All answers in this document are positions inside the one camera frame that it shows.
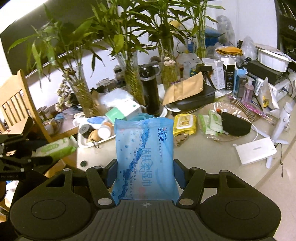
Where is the brown paper envelope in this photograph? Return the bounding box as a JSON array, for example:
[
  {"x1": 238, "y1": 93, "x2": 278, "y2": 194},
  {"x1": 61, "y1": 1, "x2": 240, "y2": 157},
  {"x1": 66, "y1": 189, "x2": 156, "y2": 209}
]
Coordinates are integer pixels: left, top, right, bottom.
[{"x1": 163, "y1": 72, "x2": 204, "y2": 105}]

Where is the black thermos bottle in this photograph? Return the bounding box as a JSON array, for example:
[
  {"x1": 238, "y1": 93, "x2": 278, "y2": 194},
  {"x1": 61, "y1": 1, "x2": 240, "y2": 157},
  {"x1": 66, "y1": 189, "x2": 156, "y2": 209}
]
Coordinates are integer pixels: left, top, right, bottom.
[{"x1": 139, "y1": 63, "x2": 161, "y2": 117}]

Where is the brown burlap pouch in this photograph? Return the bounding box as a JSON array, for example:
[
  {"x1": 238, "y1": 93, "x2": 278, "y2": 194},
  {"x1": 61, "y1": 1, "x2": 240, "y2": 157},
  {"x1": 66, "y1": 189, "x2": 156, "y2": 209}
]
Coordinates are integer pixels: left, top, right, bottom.
[{"x1": 174, "y1": 133, "x2": 189, "y2": 147}]

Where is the teal mesh bath loofah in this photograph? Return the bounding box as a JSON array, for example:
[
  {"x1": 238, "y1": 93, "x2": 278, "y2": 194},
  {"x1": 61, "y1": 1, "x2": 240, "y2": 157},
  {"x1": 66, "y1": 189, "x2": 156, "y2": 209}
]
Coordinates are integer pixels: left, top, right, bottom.
[{"x1": 129, "y1": 113, "x2": 154, "y2": 121}]

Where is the glass plate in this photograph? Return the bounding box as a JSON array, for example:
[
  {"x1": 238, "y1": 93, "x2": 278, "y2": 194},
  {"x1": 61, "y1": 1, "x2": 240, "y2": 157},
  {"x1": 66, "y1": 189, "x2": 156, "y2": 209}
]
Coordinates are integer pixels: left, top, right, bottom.
[{"x1": 197, "y1": 102, "x2": 259, "y2": 142}]

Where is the white serving tray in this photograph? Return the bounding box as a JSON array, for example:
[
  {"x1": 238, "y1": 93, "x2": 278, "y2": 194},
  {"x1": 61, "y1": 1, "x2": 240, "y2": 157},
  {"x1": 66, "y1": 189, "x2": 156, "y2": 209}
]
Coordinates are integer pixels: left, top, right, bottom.
[{"x1": 77, "y1": 116, "x2": 115, "y2": 149}]

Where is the white plastic food bowl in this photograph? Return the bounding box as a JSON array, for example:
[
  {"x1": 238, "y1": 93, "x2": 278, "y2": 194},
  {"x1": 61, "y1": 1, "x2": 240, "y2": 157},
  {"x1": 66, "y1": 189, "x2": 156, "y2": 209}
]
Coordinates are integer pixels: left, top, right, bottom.
[{"x1": 255, "y1": 44, "x2": 295, "y2": 73}]

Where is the green wet wipes pack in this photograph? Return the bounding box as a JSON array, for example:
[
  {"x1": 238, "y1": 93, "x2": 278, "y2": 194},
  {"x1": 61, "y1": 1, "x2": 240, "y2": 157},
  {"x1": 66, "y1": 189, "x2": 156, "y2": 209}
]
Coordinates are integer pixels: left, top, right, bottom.
[{"x1": 34, "y1": 136, "x2": 78, "y2": 161}]

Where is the bamboo plant in glass vase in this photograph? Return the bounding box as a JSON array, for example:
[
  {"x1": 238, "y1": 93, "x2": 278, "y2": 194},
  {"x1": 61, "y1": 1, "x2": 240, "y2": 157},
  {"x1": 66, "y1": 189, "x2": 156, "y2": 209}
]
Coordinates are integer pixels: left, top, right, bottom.
[{"x1": 7, "y1": 4, "x2": 110, "y2": 118}]

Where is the black product box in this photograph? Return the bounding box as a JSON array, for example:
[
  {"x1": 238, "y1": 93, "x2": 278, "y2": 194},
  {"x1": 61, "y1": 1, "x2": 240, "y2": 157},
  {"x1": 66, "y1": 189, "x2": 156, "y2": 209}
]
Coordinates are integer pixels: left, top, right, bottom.
[{"x1": 225, "y1": 64, "x2": 235, "y2": 91}]

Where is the green white tissue box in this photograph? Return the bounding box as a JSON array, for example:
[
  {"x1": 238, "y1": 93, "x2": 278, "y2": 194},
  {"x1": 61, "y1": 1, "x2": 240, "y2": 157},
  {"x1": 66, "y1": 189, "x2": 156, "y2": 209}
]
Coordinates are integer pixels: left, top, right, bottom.
[{"x1": 105, "y1": 99, "x2": 142, "y2": 123}]

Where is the white power bank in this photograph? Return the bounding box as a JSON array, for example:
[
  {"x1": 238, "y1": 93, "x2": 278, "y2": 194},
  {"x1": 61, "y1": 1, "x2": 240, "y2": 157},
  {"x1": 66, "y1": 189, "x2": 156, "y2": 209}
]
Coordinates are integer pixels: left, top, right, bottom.
[{"x1": 235, "y1": 137, "x2": 277, "y2": 165}]

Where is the blue wet wipes pack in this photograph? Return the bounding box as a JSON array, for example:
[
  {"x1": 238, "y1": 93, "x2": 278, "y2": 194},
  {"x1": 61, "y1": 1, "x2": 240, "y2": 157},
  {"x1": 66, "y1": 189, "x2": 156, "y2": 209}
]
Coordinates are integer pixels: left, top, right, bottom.
[{"x1": 112, "y1": 118, "x2": 179, "y2": 203}]

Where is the dark monitor screen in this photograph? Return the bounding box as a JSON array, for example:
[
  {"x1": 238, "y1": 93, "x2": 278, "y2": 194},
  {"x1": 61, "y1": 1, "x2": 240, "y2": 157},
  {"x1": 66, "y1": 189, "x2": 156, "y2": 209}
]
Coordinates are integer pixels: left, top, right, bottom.
[{"x1": 1, "y1": 1, "x2": 106, "y2": 75}]

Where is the pink hand soap bottle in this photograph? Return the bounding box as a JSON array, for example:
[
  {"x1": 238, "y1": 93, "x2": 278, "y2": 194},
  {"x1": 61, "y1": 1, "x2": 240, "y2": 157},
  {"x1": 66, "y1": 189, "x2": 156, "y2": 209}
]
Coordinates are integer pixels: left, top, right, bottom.
[{"x1": 242, "y1": 77, "x2": 254, "y2": 102}]

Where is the green white wipes sachet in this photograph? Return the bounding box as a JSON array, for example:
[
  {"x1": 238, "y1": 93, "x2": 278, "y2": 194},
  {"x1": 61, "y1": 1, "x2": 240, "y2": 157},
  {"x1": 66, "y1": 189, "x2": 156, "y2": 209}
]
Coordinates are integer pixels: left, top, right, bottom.
[{"x1": 198, "y1": 110, "x2": 223, "y2": 136}]

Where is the yellow wet wipes pack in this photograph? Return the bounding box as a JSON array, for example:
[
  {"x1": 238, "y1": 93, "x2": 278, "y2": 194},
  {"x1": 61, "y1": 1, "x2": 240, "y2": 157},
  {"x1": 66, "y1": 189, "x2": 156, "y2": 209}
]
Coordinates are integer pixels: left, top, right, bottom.
[{"x1": 173, "y1": 113, "x2": 197, "y2": 137}]

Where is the white product box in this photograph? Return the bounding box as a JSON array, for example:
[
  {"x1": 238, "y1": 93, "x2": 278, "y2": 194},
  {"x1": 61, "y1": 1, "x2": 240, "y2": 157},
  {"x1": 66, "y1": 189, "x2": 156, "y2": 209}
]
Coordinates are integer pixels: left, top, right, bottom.
[{"x1": 202, "y1": 58, "x2": 225, "y2": 90}]

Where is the bamboo plant vase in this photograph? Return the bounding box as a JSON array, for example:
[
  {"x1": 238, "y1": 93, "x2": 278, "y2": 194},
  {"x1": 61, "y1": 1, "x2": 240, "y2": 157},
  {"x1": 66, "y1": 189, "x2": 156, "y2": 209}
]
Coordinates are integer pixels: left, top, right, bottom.
[
  {"x1": 175, "y1": 1, "x2": 225, "y2": 59},
  {"x1": 91, "y1": 1, "x2": 149, "y2": 105},
  {"x1": 133, "y1": 1, "x2": 186, "y2": 89}
]

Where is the white gimbal stabilizer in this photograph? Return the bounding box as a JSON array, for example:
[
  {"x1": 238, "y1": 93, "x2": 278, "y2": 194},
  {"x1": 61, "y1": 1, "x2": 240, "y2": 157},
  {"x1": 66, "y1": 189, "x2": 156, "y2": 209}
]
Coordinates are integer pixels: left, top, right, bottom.
[{"x1": 265, "y1": 101, "x2": 296, "y2": 169}]

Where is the wooden chair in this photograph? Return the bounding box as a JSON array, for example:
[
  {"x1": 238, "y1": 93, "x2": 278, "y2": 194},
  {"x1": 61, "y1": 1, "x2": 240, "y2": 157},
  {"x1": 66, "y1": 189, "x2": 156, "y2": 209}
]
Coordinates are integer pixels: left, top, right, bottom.
[{"x1": 1, "y1": 70, "x2": 54, "y2": 154}]

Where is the black zipper case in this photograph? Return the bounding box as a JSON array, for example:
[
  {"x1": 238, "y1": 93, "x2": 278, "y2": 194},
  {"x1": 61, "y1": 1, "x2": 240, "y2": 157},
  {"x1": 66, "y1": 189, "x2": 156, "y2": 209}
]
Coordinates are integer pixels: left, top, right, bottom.
[{"x1": 173, "y1": 84, "x2": 215, "y2": 111}]

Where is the black sponge pad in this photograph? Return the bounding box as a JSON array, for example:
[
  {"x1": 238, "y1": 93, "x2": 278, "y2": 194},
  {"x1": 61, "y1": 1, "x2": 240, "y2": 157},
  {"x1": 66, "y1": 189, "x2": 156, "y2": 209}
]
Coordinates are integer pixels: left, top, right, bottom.
[{"x1": 221, "y1": 113, "x2": 251, "y2": 137}]

